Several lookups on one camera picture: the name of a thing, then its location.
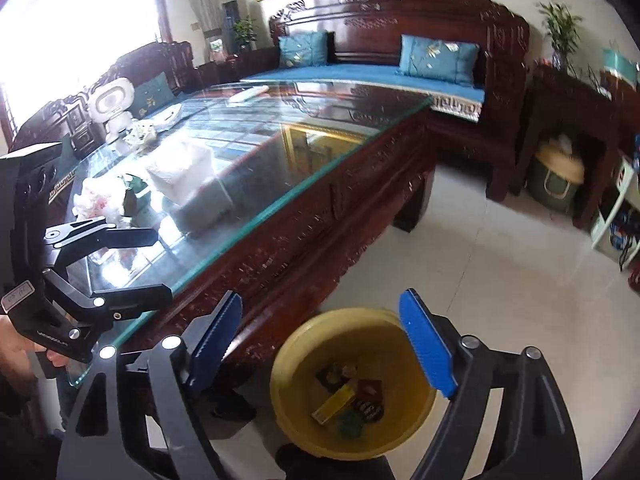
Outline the long wooden sofa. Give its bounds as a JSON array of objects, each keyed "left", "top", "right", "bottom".
[{"left": 235, "top": 0, "right": 529, "bottom": 202}]

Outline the blue sofa cushion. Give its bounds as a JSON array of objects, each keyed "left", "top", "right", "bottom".
[
  {"left": 278, "top": 32, "right": 328, "bottom": 68},
  {"left": 399, "top": 35, "right": 480, "bottom": 87}
]

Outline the white red plastic bag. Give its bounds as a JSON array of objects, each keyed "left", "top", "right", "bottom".
[{"left": 72, "top": 176, "right": 128, "bottom": 228}]

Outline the white toy robot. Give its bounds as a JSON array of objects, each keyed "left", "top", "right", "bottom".
[{"left": 89, "top": 77, "right": 134, "bottom": 144}]

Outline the potted bamboo plant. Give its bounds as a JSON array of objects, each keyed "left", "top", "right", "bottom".
[{"left": 537, "top": 2, "right": 582, "bottom": 73}]

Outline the wooden side cabinet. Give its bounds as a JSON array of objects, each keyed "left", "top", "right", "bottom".
[{"left": 510, "top": 63, "right": 622, "bottom": 230}]

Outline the right blue sofa cushion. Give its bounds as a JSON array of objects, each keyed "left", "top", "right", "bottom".
[{"left": 399, "top": 35, "right": 480, "bottom": 87}]

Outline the person left hand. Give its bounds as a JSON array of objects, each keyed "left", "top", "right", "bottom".
[{"left": 1, "top": 315, "right": 68, "bottom": 375}]

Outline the green snack wrapper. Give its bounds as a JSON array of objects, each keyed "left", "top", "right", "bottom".
[{"left": 122, "top": 174, "right": 151, "bottom": 217}]

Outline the white small shelf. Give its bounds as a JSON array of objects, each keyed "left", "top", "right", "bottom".
[{"left": 590, "top": 155, "right": 639, "bottom": 271}]

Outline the corner potted plant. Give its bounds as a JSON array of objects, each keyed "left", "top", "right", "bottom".
[{"left": 232, "top": 16, "right": 257, "bottom": 51}]

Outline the left blue sofa cushion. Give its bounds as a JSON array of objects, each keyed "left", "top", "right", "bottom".
[{"left": 278, "top": 32, "right": 328, "bottom": 68}]

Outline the green paper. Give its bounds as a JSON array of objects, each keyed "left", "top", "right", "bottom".
[{"left": 340, "top": 413, "right": 363, "bottom": 440}]

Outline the wooden armchair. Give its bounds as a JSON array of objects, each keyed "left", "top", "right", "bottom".
[{"left": 9, "top": 41, "right": 196, "bottom": 159}]

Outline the teal pot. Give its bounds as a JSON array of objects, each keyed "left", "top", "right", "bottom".
[{"left": 603, "top": 48, "right": 639, "bottom": 87}]

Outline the black foam piece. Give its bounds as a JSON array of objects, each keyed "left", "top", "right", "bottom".
[{"left": 352, "top": 379, "right": 384, "bottom": 424}]

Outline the yellow plastic trash basin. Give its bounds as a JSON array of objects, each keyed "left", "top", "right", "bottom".
[{"left": 270, "top": 308, "right": 436, "bottom": 460}]

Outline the wooden coffee table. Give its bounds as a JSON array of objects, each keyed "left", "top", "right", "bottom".
[{"left": 47, "top": 82, "right": 435, "bottom": 389}]

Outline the white foam block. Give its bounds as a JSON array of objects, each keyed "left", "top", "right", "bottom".
[{"left": 144, "top": 144, "right": 233, "bottom": 226}]

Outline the blue white plastic bag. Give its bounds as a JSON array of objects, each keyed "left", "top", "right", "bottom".
[{"left": 150, "top": 103, "right": 182, "bottom": 130}]

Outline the yellow milk carton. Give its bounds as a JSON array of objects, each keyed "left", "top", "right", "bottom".
[{"left": 311, "top": 384, "right": 356, "bottom": 425}]

